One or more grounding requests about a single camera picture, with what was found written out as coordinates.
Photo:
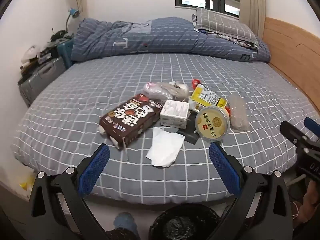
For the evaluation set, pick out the blue slipper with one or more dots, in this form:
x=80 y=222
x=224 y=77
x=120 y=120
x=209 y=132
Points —
x=125 y=223

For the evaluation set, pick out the white plastic bag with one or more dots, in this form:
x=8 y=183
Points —
x=31 y=55

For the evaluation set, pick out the patterned pillow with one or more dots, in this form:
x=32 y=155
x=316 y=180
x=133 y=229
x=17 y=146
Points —
x=240 y=41

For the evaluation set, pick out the wooden headboard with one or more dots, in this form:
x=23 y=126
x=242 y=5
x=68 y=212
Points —
x=292 y=50

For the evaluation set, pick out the yellow snack packet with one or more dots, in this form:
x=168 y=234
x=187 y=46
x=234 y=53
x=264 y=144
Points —
x=203 y=96

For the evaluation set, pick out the round yellow lidded cup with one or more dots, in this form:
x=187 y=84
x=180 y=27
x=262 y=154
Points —
x=212 y=125

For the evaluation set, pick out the white paper tissue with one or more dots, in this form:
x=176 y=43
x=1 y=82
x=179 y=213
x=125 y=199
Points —
x=163 y=147

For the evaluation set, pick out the grey checked pillow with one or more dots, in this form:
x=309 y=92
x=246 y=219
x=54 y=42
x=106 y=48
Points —
x=222 y=23

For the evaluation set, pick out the black plastic packet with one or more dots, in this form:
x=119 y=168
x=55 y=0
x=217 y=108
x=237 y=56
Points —
x=190 y=133

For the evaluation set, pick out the blue desk lamp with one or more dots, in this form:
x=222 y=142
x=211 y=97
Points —
x=73 y=12

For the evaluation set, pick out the teal suitcase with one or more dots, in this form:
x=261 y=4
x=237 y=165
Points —
x=65 y=53

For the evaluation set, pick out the clear plastic bag pink print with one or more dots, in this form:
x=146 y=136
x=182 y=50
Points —
x=156 y=91

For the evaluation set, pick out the bin with black bag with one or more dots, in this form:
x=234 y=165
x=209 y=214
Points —
x=182 y=225

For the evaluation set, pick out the grey checked bed sheet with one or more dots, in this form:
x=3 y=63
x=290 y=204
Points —
x=100 y=80

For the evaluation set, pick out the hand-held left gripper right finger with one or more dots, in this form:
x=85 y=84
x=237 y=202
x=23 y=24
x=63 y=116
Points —
x=223 y=167

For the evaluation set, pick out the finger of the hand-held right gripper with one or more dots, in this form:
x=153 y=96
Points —
x=291 y=133
x=312 y=127

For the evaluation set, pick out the red wrapper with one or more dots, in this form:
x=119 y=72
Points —
x=196 y=83

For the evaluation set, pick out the yellow plastic bag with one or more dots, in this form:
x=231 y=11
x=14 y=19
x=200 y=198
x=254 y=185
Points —
x=27 y=185

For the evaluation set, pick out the brown snack box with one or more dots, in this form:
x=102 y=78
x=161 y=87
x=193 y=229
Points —
x=125 y=120

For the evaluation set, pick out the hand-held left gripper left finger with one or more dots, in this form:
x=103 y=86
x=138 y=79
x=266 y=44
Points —
x=96 y=167

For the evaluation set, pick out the clear bubble plastic bag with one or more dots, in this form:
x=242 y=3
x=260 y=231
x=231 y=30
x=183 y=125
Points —
x=238 y=112

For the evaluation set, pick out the small white carton box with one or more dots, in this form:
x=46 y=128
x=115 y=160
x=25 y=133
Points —
x=175 y=111

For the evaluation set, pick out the blue striped quilt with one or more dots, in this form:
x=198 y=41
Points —
x=162 y=37

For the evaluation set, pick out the grey suitcase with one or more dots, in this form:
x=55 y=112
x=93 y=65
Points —
x=40 y=77

